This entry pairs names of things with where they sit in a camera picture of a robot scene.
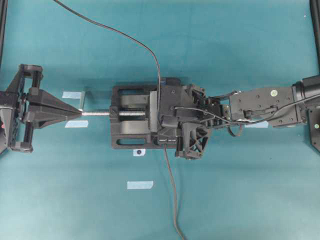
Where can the black frame post left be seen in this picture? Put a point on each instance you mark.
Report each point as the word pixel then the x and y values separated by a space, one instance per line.
pixel 3 18

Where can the black frame post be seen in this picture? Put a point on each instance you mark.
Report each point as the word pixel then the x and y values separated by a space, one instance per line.
pixel 315 16
pixel 3 18

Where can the blue tape strip under arm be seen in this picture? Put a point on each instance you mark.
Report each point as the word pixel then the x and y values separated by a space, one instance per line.
pixel 263 124

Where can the blue tape with black dot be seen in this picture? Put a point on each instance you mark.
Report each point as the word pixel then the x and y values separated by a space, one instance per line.
pixel 139 152

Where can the black frame post right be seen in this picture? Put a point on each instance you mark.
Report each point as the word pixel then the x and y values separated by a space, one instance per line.
pixel 315 16

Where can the blue tape strip middle left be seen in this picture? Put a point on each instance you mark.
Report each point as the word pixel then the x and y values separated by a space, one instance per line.
pixel 76 124

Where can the black multi-port USB hub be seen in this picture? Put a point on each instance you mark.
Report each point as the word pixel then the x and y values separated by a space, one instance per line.
pixel 166 139

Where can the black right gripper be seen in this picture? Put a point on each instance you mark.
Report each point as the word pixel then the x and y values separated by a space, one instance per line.
pixel 191 118

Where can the black bench vise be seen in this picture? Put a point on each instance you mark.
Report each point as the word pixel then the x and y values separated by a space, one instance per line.
pixel 132 117

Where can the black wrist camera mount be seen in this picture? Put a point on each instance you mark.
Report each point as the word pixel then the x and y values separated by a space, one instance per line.
pixel 170 88

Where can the blue tape strip bottom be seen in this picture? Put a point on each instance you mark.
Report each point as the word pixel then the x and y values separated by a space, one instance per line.
pixel 140 185

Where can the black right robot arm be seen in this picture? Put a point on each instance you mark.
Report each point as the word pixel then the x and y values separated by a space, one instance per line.
pixel 280 106

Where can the blue tape strip upper left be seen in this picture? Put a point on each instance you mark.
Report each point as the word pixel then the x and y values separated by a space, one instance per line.
pixel 72 95

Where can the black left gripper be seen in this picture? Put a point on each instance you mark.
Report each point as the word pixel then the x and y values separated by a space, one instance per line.
pixel 13 104

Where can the blue tape strip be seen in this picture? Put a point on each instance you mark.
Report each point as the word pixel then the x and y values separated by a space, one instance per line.
pixel 76 124
pixel 140 185
pixel 72 95

